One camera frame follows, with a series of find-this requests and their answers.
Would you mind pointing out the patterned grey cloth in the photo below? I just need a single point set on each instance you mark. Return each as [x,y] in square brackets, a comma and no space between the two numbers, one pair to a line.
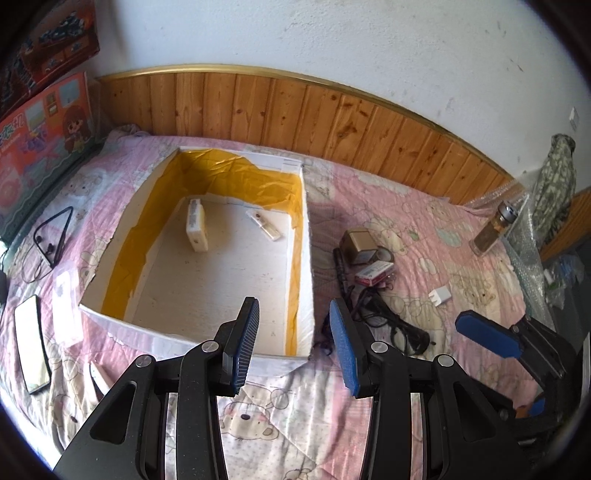
[556,184]

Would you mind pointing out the small brown box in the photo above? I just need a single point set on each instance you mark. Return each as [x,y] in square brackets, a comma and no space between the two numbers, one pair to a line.
[356,240]

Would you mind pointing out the pink printed blanket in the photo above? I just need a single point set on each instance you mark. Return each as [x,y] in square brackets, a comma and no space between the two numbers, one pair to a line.
[415,217]

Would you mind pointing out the white wall socket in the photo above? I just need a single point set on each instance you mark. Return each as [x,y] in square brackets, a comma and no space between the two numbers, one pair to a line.
[574,118]

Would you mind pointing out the white charger plug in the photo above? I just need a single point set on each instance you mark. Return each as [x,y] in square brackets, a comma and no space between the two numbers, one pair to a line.
[438,296]

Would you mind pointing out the bubble wrap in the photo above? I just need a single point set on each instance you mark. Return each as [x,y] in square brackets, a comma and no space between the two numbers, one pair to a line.
[526,272]

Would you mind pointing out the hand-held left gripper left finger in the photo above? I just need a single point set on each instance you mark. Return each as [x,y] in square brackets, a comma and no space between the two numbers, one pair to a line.
[244,341]

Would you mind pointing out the black neckband earphones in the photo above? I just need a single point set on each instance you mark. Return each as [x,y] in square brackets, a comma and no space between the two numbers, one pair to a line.
[63,230]

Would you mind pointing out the white foam box yellow tape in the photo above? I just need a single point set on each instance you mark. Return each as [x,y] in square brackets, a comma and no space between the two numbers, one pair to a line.
[207,286]

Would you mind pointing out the black glasses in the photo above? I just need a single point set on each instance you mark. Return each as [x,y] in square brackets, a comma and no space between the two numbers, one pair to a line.
[397,325]

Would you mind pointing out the red and white staples box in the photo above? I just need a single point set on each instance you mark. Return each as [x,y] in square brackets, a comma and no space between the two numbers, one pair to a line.
[373,273]

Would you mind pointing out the red toy box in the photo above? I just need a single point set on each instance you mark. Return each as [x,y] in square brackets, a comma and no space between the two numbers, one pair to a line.
[41,147]

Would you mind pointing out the wooden wall panel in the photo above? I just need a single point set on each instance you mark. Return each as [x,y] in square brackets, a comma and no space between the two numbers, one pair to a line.
[277,106]

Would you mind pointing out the cream tissue pack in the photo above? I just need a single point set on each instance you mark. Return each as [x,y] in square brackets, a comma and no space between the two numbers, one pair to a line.
[196,226]

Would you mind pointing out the small clear tube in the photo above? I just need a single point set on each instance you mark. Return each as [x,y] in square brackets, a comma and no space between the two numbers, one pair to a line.
[264,225]

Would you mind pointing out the clear tape roll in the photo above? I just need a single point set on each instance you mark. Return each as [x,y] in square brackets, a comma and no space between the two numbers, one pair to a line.
[384,254]

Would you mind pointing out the white paper piece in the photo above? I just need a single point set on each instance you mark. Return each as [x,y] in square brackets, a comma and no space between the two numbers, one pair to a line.
[98,378]

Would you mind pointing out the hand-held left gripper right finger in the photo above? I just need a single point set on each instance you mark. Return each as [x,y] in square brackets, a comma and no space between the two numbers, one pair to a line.
[344,350]

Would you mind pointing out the white plastic packet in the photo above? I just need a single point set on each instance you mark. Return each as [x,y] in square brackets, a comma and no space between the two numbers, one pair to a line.
[68,304]

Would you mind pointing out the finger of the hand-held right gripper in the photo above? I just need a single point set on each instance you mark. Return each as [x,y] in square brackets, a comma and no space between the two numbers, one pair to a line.
[538,407]
[489,337]

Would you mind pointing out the black smartphone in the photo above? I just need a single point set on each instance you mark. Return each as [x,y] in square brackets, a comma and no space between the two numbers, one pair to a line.
[32,344]

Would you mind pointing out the glass bottle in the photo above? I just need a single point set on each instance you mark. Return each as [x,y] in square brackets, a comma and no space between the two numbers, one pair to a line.
[489,230]

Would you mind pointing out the dark toy box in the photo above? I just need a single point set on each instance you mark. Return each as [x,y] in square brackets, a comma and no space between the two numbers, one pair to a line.
[51,41]

